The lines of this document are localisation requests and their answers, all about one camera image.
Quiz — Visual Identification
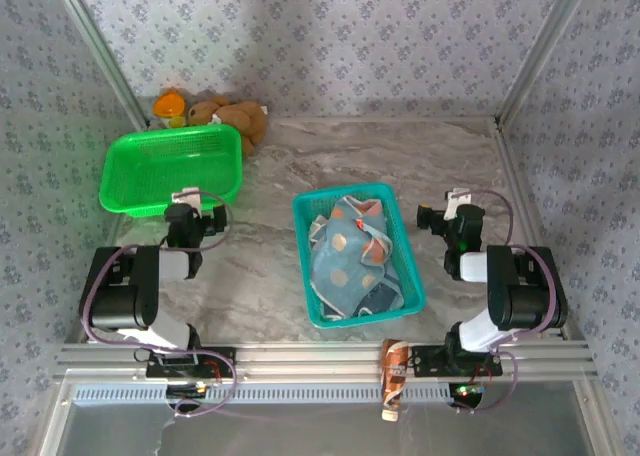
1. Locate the teal plastic basket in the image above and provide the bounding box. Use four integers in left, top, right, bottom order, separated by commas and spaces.
291, 182, 428, 330

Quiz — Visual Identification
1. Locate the light blue orange-dotted towel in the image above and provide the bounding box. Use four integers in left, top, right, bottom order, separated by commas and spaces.
308, 194, 404, 307

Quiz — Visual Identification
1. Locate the green plastic basket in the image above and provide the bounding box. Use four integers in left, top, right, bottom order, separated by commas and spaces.
98, 123, 245, 221

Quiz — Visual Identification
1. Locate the brown teddy bear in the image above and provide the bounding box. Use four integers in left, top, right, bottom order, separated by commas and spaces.
187, 95, 270, 157

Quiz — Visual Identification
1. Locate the orange yellow toy cup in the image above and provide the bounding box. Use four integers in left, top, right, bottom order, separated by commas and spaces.
152, 88, 189, 130

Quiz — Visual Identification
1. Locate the small controller board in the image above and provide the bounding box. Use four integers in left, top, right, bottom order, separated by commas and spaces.
166, 381, 222, 401
448, 383, 487, 408

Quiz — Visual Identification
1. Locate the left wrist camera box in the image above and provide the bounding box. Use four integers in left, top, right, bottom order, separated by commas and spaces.
171, 187, 202, 216

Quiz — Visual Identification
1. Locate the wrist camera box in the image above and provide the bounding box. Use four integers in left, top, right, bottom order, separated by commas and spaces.
444, 187, 472, 222
171, 187, 202, 216

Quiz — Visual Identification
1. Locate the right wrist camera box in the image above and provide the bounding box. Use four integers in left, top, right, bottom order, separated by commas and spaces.
444, 187, 472, 222

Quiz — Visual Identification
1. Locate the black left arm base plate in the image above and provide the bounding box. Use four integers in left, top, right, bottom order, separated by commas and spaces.
145, 346, 237, 379

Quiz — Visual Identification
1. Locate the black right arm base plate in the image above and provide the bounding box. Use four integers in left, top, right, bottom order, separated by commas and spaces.
411, 344, 504, 378

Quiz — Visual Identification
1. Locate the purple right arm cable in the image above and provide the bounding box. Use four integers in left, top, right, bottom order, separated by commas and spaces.
452, 188, 557, 416

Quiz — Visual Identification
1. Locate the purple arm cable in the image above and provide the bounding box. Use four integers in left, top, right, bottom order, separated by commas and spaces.
81, 189, 239, 420
452, 188, 557, 416

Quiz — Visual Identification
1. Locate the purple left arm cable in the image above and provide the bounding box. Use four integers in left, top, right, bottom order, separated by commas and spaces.
81, 189, 239, 420

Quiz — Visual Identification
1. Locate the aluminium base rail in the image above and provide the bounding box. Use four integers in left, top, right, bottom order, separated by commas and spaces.
53, 340, 600, 383

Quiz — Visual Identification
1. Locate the grey slotted cable duct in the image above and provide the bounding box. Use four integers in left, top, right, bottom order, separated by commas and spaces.
72, 383, 454, 406

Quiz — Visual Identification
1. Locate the aluminium frame post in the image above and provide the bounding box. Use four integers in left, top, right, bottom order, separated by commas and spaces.
493, 0, 597, 126
48, 0, 150, 130

